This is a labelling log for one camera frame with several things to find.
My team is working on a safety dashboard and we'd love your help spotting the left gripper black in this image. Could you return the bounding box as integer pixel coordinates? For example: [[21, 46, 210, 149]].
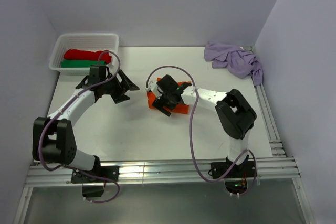
[[101, 70, 139, 104]]

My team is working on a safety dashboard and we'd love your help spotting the orange t shirt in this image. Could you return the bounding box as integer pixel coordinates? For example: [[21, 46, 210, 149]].
[[146, 79, 189, 114]]

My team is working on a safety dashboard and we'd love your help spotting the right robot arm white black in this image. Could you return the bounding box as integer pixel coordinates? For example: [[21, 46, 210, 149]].
[[152, 86, 257, 177]]

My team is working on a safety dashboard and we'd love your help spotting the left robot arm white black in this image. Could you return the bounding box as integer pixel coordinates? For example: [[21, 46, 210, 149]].
[[32, 66, 139, 182]]

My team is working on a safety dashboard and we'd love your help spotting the green rolled t shirt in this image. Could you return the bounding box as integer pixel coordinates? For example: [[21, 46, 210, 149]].
[[61, 59, 107, 68]]

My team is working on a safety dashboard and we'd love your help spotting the white plastic basket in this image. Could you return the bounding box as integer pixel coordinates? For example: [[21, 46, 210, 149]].
[[49, 33, 119, 76]]

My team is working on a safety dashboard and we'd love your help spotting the red rolled t shirt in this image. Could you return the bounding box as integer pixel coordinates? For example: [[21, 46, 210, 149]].
[[63, 49, 112, 63]]

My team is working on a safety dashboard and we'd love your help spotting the lilac t shirt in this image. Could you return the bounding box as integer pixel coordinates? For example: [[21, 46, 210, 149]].
[[204, 42, 263, 86]]

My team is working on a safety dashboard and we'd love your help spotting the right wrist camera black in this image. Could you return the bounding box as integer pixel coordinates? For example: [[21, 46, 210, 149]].
[[156, 74, 192, 94]]

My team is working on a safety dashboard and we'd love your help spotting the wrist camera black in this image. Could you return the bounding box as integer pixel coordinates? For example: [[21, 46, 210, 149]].
[[76, 65, 111, 89], [156, 74, 192, 94]]

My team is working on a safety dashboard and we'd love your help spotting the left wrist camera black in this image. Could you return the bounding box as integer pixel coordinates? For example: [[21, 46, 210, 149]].
[[76, 65, 111, 89]]

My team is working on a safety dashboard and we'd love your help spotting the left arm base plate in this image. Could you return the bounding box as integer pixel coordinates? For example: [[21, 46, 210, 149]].
[[71, 166, 119, 184]]

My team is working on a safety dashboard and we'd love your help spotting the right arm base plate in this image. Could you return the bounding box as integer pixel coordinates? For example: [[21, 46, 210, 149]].
[[208, 161, 257, 179]]

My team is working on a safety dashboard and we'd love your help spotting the aluminium rail frame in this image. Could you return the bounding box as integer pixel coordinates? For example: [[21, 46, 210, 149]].
[[13, 47, 316, 224]]

